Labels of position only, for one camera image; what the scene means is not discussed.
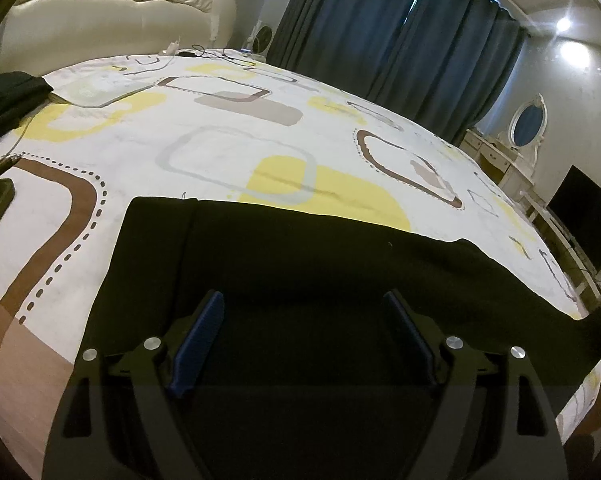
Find black pants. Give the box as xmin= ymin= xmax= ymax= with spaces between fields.
xmin=82 ymin=196 xmax=601 ymax=411

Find small desk fan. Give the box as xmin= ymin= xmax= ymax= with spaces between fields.
xmin=244 ymin=25 xmax=273 ymax=56

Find white tufted leather headboard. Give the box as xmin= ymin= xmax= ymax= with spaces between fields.
xmin=0 ymin=0 xmax=236 ymax=76

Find black cable on bed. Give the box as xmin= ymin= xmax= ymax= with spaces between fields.
xmin=176 ymin=43 xmax=258 ymax=70

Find dark blue curtain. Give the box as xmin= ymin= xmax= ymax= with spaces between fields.
xmin=267 ymin=0 xmax=527 ymax=144

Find white vanity dresser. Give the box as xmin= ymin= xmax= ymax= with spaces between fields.
xmin=461 ymin=129 xmax=601 ymax=311

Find black folded garment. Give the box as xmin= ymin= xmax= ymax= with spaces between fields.
xmin=0 ymin=72 xmax=52 ymax=136

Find white folded cloth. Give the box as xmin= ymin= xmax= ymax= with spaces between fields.
xmin=53 ymin=70 xmax=153 ymax=108

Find black flat screen television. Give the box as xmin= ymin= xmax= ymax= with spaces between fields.
xmin=547 ymin=165 xmax=601 ymax=271

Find patterned white bed sheet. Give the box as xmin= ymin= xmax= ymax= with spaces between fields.
xmin=0 ymin=55 xmax=586 ymax=478

